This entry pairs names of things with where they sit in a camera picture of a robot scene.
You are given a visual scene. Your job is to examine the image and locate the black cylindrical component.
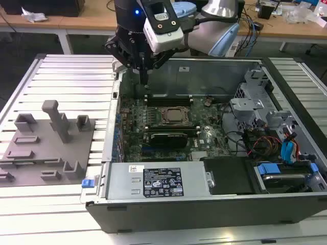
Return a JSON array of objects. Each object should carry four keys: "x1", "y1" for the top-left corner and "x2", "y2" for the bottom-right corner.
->
[{"x1": 134, "y1": 83, "x2": 147, "y2": 99}]

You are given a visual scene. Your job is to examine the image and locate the white power strip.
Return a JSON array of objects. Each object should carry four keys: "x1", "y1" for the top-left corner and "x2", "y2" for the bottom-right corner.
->
[{"x1": 226, "y1": 42, "x2": 240, "y2": 57}]

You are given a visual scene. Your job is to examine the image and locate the wooden desk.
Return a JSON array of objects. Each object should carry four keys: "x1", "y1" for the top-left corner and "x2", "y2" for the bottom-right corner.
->
[{"x1": 0, "y1": 0, "x2": 327, "y2": 56}]

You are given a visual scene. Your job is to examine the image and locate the grey parts rack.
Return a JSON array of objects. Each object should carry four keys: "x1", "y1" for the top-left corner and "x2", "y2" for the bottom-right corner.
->
[{"x1": 0, "y1": 100, "x2": 97, "y2": 187}]

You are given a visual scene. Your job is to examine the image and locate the silver CPU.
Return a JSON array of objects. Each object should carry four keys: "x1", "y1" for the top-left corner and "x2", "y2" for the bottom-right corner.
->
[{"x1": 167, "y1": 109, "x2": 186, "y2": 122}]

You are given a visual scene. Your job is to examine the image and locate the blue flat wire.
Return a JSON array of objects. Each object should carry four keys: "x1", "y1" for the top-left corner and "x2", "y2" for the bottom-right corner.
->
[{"x1": 281, "y1": 141, "x2": 298, "y2": 165}]

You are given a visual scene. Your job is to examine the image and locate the clear plastic bags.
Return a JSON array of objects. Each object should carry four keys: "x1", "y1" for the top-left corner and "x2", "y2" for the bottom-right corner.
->
[{"x1": 283, "y1": 5, "x2": 317, "y2": 25}]

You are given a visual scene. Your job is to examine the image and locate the black plastic shroud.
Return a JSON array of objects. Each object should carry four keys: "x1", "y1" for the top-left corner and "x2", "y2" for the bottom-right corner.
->
[{"x1": 200, "y1": 157, "x2": 256, "y2": 196}]

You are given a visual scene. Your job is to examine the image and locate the hard disk in blue carrier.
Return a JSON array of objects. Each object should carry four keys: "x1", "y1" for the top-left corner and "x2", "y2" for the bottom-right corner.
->
[{"x1": 254, "y1": 163, "x2": 319, "y2": 193}]

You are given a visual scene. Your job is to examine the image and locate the red yellow power wires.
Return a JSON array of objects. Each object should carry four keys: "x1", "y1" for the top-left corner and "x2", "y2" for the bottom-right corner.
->
[{"x1": 251, "y1": 136, "x2": 281, "y2": 156}]

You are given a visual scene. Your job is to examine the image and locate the grey power supply with label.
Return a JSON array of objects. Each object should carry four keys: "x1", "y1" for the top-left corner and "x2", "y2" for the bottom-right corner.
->
[{"x1": 98, "y1": 162, "x2": 214, "y2": 202}]

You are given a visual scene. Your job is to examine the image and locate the white wrist camera black mount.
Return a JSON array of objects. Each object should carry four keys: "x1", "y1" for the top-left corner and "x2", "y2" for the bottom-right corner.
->
[{"x1": 142, "y1": 0, "x2": 185, "y2": 54}]

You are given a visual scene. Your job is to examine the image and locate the black RAM slot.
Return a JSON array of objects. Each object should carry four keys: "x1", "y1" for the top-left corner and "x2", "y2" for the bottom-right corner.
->
[
  {"x1": 147, "y1": 98, "x2": 193, "y2": 107},
  {"x1": 146, "y1": 127, "x2": 200, "y2": 137}
]

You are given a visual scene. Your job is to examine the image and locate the black graphics card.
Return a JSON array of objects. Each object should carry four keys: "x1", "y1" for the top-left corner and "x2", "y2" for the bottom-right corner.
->
[{"x1": 148, "y1": 132, "x2": 189, "y2": 149}]

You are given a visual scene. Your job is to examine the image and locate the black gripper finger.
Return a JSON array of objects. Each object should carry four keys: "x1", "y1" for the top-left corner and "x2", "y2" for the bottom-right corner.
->
[
  {"x1": 144, "y1": 52, "x2": 171, "y2": 86},
  {"x1": 129, "y1": 38, "x2": 145, "y2": 86}
]

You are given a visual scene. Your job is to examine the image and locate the large black box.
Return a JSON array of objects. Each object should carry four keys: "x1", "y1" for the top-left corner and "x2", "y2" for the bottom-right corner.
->
[{"x1": 0, "y1": 0, "x2": 85, "y2": 17}]

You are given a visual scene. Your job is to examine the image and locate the black camera cable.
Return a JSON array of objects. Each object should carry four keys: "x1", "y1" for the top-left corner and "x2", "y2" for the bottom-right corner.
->
[{"x1": 182, "y1": 14, "x2": 240, "y2": 34}]

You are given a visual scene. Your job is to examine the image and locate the grey metal drive cage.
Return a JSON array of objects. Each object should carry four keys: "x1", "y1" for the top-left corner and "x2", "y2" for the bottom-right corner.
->
[{"x1": 229, "y1": 68, "x2": 299, "y2": 143}]

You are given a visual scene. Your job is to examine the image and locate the black open PC case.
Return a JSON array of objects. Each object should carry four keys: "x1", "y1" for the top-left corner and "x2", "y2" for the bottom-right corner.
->
[{"x1": 80, "y1": 55, "x2": 327, "y2": 234}]

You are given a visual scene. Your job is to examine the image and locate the metal socket cover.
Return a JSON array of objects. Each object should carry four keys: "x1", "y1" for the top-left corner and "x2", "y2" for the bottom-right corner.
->
[{"x1": 159, "y1": 106, "x2": 192, "y2": 126}]

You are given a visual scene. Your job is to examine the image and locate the red white carton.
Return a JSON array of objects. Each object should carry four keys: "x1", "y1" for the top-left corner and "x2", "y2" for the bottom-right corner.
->
[{"x1": 314, "y1": 0, "x2": 327, "y2": 28}]

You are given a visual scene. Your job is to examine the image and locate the green motherboard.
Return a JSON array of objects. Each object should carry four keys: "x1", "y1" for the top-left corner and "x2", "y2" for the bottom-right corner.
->
[{"x1": 119, "y1": 94, "x2": 232, "y2": 163}]

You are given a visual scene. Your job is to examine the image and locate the tall black box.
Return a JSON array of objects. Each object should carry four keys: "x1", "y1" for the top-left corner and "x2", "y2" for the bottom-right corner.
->
[{"x1": 236, "y1": 0, "x2": 246, "y2": 21}]

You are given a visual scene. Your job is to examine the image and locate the small black box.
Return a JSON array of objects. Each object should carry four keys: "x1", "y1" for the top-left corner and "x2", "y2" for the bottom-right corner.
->
[{"x1": 257, "y1": 4, "x2": 276, "y2": 20}]

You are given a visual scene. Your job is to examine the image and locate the crumpled white paper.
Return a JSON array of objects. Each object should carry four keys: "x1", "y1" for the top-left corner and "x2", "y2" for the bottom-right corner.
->
[{"x1": 21, "y1": 6, "x2": 49, "y2": 23}]

